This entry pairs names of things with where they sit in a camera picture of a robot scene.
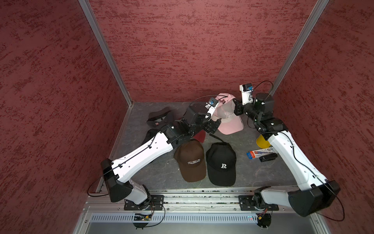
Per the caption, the yellow plastic cup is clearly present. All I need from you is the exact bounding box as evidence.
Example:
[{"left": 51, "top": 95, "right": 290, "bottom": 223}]
[{"left": 256, "top": 135, "right": 272, "bottom": 149}]

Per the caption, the aluminium corner post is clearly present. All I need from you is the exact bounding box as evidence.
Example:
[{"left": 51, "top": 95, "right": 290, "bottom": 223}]
[
  {"left": 269, "top": 0, "right": 329, "bottom": 96},
  {"left": 79, "top": 0, "right": 133, "bottom": 108}
]

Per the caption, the toothpaste tube box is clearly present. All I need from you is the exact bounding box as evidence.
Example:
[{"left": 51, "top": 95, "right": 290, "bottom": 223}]
[{"left": 246, "top": 147, "right": 278, "bottom": 160}]

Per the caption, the left rear aluminium corner post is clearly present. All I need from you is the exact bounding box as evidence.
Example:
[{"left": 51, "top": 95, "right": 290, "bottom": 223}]
[{"left": 79, "top": 0, "right": 133, "bottom": 108}]

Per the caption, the right rear aluminium corner post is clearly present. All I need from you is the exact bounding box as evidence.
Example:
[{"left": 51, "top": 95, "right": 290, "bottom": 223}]
[{"left": 269, "top": 0, "right": 329, "bottom": 96}]

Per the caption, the dark red baseball cap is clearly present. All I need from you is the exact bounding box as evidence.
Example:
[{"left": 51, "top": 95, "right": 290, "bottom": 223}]
[{"left": 193, "top": 130, "right": 206, "bottom": 143}]

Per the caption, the black cap under left arm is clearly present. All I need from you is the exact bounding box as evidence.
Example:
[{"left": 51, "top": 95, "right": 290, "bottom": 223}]
[{"left": 142, "top": 129, "right": 158, "bottom": 144}]

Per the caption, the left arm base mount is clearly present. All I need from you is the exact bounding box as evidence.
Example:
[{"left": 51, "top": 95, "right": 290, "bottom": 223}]
[{"left": 124, "top": 195, "right": 165, "bottom": 211}]

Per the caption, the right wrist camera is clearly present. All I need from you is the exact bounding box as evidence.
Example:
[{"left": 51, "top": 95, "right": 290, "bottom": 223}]
[{"left": 239, "top": 83, "right": 254, "bottom": 105}]

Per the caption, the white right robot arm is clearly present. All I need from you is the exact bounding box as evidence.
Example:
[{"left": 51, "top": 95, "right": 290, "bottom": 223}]
[{"left": 233, "top": 93, "right": 340, "bottom": 217}]

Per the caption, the grey baseball cap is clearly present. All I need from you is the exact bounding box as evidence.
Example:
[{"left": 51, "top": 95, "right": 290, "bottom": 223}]
[{"left": 146, "top": 107, "right": 175, "bottom": 129}]

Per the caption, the black baseball cap letter R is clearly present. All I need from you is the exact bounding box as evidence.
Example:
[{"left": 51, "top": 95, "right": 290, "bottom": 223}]
[{"left": 206, "top": 134, "right": 237, "bottom": 187}]

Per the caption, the brown baseball cap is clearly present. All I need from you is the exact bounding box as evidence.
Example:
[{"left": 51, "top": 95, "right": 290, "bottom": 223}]
[{"left": 174, "top": 139, "right": 206, "bottom": 182}]

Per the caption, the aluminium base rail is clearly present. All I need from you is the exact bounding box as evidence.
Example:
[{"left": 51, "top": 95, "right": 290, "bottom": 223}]
[{"left": 72, "top": 187, "right": 331, "bottom": 234}]

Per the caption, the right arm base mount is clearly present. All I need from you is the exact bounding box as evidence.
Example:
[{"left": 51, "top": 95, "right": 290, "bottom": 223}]
[{"left": 238, "top": 196, "right": 279, "bottom": 212}]

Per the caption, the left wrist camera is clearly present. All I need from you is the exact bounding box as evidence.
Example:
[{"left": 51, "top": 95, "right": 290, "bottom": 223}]
[{"left": 205, "top": 97, "right": 219, "bottom": 117}]

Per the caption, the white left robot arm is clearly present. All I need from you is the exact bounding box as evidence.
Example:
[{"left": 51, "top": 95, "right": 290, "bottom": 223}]
[{"left": 101, "top": 97, "right": 221, "bottom": 205}]

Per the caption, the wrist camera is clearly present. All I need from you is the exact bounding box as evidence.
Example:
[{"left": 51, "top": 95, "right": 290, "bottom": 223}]
[
  {"left": 239, "top": 83, "right": 254, "bottom": 105},
  {"left": 205, "top": 97, "right": 219, "bottom": 117}
]

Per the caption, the pink baseball cap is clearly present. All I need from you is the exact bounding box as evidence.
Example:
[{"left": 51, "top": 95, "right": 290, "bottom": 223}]
[{"left": 211, "top": 93, "right": 244, "bottom": 135}]

